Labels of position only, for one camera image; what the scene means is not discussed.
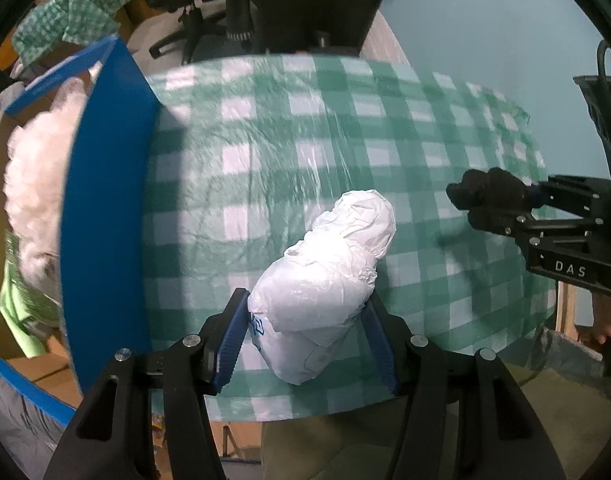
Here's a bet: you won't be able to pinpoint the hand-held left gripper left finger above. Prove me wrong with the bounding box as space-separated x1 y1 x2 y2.
42 287 250 480

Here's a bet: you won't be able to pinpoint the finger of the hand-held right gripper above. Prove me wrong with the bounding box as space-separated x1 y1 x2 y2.
529 175 611 211
468 207 595 242

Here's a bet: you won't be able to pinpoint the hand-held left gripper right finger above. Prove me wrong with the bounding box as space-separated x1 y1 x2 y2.
364 294 569 480

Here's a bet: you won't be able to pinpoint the black cloth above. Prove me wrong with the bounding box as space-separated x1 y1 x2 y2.
445 167 536 231

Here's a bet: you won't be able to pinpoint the white plastic bag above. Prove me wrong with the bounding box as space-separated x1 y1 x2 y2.
246 190 397 386

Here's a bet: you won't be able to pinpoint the blue cardboard box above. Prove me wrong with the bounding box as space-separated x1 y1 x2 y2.
0 35 161 421

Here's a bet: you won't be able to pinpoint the lime green cloth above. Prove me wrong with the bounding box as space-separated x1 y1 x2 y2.
0 270 61 359

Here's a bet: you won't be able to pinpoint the green glitter cloth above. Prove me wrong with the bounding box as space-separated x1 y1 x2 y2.
4 232 61 333

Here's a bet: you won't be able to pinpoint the person's right hand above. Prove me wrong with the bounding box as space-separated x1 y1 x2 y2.
583 290 611 346

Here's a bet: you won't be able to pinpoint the person's olive trousers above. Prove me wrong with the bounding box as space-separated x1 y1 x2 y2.
260 360 606 480

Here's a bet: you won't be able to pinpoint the grey quilt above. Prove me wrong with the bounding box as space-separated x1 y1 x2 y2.
0 360 76 461

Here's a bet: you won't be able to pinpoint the green checked tablecloth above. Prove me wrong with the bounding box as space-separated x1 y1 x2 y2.
145 52 559 423

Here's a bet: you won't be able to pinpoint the white fluffy stuffing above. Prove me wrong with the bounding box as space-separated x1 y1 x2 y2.
2 77 88 306

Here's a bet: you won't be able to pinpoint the black cabinet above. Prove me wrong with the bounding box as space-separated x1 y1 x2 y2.
248 0 401 56

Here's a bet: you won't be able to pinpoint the black office chair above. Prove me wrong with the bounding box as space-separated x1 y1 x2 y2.
135 0 256 63

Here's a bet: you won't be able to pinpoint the large cardboard box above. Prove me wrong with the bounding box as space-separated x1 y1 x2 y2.
0 0 151 71

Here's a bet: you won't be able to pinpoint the green checked cloth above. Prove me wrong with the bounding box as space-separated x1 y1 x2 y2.
10 0 138 63

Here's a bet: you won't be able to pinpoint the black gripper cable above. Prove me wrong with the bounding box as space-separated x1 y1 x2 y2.
594 39 611 121

